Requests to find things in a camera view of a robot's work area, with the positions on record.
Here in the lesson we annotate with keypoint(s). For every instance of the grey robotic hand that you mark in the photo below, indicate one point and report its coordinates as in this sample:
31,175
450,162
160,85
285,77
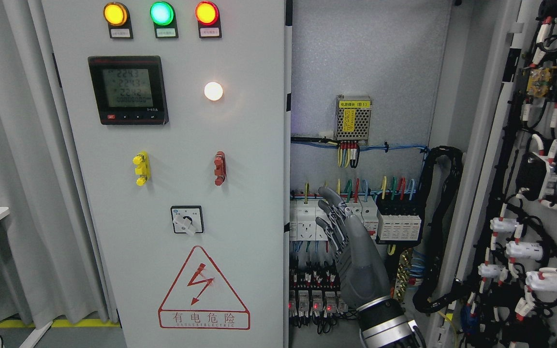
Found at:
361,269

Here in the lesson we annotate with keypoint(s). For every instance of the grey cabinet door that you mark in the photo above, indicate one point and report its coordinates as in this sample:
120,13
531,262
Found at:
498,269
243,218

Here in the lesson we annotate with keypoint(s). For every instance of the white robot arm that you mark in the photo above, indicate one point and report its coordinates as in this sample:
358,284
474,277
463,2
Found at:
383,324

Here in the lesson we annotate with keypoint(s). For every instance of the red indicator lamp left door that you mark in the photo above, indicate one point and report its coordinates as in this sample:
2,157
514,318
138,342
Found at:
207,13

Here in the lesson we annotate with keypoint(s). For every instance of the green indicator lamp left door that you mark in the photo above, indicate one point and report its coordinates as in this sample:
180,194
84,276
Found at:
162,13

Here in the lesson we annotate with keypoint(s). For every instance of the yellow indicator lamp left door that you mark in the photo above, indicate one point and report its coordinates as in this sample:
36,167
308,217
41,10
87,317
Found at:
115,14

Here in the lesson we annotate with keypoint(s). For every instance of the lower relay and breaker row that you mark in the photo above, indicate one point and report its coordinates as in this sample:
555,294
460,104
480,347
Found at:
314,294

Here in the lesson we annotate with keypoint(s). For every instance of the black surge protector module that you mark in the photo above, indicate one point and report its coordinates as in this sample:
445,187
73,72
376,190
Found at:
400,222

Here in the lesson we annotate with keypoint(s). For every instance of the white socket breaker row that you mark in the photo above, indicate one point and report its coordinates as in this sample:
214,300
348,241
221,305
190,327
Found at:
303,213

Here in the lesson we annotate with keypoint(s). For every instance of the red electric hazard warning sticker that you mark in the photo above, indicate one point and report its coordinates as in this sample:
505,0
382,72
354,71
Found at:
201,298

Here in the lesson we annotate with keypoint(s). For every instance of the metal mesh power supply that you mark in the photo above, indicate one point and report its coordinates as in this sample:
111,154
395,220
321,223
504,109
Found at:
353,116

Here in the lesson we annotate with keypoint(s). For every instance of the white lit indicator lamp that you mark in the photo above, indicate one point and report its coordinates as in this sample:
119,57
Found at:
213,91

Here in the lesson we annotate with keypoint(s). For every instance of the black digital power meter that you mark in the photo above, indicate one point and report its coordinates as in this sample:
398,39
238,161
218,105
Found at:
129,90

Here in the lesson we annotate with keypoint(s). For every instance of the grey curtain left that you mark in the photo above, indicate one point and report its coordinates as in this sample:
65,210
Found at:
50,263

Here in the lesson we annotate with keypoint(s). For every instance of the red terminal post pair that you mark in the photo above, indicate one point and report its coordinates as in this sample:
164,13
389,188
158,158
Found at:
220,168

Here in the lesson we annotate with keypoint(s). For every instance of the rotary selector switch left door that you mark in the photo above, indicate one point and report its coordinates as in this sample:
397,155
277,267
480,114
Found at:
187,219

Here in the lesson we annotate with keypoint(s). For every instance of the yellow terminal post pair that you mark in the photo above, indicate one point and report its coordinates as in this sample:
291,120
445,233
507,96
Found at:
142,168

